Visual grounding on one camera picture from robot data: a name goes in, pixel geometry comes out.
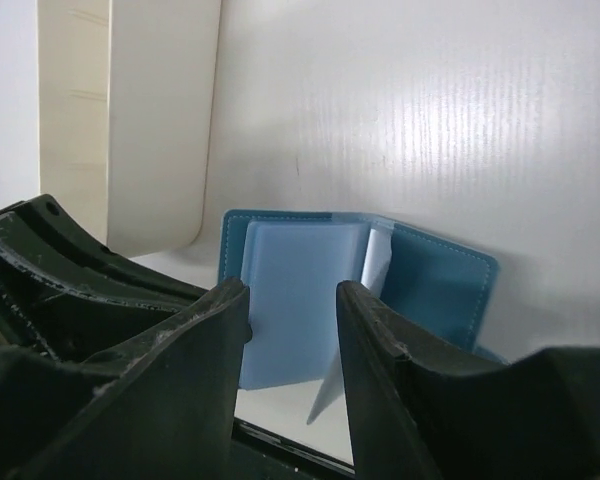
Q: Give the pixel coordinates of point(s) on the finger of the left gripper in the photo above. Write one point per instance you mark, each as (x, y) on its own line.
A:
(67, 296)

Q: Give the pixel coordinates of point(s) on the white oblong plastic tray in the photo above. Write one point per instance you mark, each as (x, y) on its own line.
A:
(125, 101)

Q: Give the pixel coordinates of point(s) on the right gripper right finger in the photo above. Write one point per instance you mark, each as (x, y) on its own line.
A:
(421, 408)

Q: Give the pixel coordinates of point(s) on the blue card holder wallet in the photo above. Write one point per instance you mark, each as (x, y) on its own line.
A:
(293, 262)

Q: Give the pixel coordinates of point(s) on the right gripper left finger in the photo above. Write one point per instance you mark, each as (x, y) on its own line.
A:
(159, 405)

